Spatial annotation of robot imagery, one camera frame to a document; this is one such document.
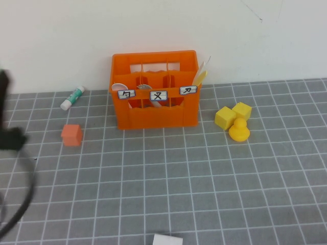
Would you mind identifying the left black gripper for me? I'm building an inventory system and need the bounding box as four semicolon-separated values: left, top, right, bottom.
0;127;28;152

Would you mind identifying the grey plastic fork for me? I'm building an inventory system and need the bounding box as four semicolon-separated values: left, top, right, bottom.
137;83;164;108

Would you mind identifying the orange plastic cutlery holder crate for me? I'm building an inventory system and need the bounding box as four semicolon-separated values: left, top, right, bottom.
109;50;202;130

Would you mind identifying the orange foam block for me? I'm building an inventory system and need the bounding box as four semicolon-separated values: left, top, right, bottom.
61;124;83;146

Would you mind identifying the white green glue stick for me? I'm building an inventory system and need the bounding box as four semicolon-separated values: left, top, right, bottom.
60;85;85;110

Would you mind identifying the white label spoon character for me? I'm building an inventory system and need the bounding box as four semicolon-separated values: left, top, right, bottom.
118;89;136;100

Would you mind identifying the white label fork character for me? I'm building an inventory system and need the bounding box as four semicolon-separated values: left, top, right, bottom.
150;90;168;101

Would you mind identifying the white label knife character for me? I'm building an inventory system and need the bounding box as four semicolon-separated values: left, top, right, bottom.
179;85;198;95

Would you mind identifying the white paper card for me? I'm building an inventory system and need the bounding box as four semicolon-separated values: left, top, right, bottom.
152;233;183;245

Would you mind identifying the yellow plastic knife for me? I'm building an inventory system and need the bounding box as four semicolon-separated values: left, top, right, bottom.
192;71;208;87

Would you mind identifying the yellow foam cube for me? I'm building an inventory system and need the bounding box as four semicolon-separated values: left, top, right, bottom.
232;102;253;120
215;106;237;131

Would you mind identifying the yellow rubber duck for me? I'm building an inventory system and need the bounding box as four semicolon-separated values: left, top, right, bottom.
228;117;250;142

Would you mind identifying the long black camera cable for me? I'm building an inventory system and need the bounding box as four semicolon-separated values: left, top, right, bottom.
0;149;37;239

